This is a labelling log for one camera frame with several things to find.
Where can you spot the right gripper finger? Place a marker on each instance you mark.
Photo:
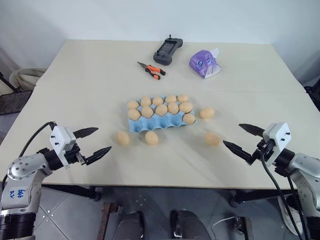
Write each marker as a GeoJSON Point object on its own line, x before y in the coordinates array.
{"type": "Point", "coordinates": [237, 149]}
{"type": "Point", "coordinates": [252, 129]}

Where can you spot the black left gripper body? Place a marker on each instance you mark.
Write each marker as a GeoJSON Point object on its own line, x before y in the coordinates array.
{"type": "Point", "coordinates": [73, 155]}

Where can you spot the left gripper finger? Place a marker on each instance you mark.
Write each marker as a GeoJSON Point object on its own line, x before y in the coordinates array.
{"type": "Point", "coordinates": [98, 153]}
{"type": "Point", "coordinates": [86, 132]}

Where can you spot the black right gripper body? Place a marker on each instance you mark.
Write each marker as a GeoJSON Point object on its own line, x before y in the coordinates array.
{"type": "Point", "coordinates": [266, 147]}

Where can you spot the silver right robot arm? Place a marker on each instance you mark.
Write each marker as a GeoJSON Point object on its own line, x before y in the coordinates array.
{"type": "Point", "coordinates": [303, 172]}

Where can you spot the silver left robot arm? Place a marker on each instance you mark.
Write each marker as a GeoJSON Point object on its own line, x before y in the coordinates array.
{"type": "Point", "coordinates": [23, 172]}

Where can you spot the blue egg tray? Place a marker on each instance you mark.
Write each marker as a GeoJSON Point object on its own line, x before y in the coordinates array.
{"type": "Point", "coordinates": [160, 123]}

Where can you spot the tan egg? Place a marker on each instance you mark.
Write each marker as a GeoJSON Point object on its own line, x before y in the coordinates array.
{"type": "Point", "coordinates": [189, 118]}
{"type": "Point", "coordinates": [161, 110]}
{"type": "Point", "coordinates": [185, 107]}
{"type": "Point", "coordinates": [132, 104]}
{"type": "Point", "coordinates": [147, 112]}
{"type": "Point", "coordinates": [157, 100]}
{"type": "Point", "coordinates": [207, 113]}
{"type": "Point", "coordinates": [145, 101]}
{"type": "Point", "coordinates": [123, 138]}
{"type": "Point", "coordinates": [173, 108]}
{"type": "Point", "coordinates": [171, 99]}
{"type": "Point", "coordinates": [134, 115]}
{"type": "Point", "coordinates": [151, 138]}
{"type": "Point", "coordinates": [182, 98]}
{"type": "Point", "coordinates": [212, 139]}

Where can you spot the white shoe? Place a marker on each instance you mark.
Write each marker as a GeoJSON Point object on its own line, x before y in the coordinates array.
{"type": "Point", "coordinates": [291, 215]}

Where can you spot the dark rounded robot foot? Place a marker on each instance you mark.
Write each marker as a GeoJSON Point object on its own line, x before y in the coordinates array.
{"type": "Point", "coordinates": [131, 225]}
{"type": "Point", "coordinates": [190, 225]}

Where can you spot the black ribbed mat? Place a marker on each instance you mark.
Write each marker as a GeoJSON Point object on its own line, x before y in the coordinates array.
{"type": "Point", "coordinates": [13, 101]}

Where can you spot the white round bin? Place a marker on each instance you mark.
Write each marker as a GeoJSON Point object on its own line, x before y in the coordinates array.
{"type": "Point", "coordinates": [25, 77]}

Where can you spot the purple tissue pack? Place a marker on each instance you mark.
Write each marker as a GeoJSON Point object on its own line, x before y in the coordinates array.
{"type": "Point", "coordinates": [203, 62]}

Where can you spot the dark grey remote controller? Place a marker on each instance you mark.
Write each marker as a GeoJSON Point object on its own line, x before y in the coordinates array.
{"type": "Point", "coordinates": [166, 50]}

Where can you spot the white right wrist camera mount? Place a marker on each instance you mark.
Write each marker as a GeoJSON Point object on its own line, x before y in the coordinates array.
{"type": "Point", "coordinates": [277, 136]}

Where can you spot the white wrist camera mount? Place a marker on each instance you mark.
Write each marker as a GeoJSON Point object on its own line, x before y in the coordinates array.
{"type": "Point", "coordinates": [61, 140]}
{"type": "Point", "coordinates": [277, 136]}

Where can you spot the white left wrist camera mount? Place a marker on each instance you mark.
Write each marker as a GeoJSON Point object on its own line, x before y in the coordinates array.
{"type": "Point", "coordinates": [61, 140]}

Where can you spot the black table frame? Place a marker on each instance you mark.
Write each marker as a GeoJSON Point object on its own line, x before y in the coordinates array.
{"type": "Point", "coordinates": [75, 191]}

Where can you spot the rusty metal bracket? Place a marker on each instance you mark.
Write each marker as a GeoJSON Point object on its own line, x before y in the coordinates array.
{"type": "Point", "coordinates": [108, 220]}
{"type": "Point", "coordinates": [243, 227]}

